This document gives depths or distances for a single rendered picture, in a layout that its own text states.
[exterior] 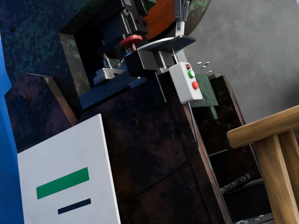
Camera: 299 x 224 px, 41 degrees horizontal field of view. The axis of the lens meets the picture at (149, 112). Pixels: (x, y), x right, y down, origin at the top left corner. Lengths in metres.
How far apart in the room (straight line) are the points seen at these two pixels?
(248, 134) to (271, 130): 0.04
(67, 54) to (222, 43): 3.57
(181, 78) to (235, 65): 3.75
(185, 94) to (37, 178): 0.75
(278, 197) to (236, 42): 4.47
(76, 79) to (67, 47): 0.15
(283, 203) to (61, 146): 1.12
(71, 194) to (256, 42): 3.78
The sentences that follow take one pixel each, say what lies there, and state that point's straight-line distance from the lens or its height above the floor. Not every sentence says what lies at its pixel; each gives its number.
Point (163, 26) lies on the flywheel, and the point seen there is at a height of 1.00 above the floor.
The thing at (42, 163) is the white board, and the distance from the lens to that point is 1.73.
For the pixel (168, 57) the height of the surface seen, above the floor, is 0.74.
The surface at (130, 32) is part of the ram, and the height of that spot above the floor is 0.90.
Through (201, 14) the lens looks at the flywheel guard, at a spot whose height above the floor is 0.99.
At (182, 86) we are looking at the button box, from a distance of 1.34.
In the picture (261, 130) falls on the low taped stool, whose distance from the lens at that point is 0.65.
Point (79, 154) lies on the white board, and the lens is 1.57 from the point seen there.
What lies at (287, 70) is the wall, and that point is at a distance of 4.90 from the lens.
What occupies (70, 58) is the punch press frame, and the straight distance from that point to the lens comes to 1.78.
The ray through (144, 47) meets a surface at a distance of 1.59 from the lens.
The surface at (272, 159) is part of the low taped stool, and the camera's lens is 0.68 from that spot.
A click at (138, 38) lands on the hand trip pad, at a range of 1.37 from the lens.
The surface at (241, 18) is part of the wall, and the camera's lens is 5.12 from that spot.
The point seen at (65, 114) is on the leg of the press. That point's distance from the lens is 1.66.
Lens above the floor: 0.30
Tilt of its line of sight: 9 degrees up
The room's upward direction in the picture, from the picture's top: 19 degrees counter-clockwise
